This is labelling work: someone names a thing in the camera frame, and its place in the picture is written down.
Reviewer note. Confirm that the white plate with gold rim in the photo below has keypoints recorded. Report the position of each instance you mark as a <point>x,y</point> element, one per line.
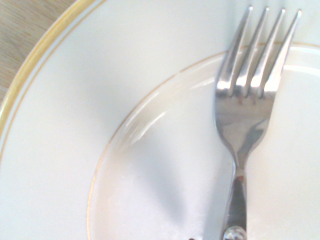
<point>87,112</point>

